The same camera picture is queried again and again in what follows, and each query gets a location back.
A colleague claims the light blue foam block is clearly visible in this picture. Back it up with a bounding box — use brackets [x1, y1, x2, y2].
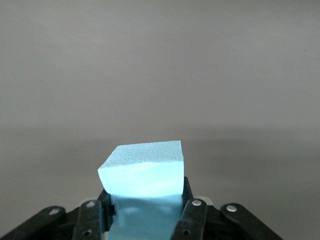
[96, 139, 187, 240]

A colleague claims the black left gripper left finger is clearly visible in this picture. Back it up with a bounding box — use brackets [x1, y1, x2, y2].
[0, 189, 116, 240]

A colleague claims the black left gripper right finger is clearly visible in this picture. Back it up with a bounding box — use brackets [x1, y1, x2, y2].
[169, 176, 285, 240]

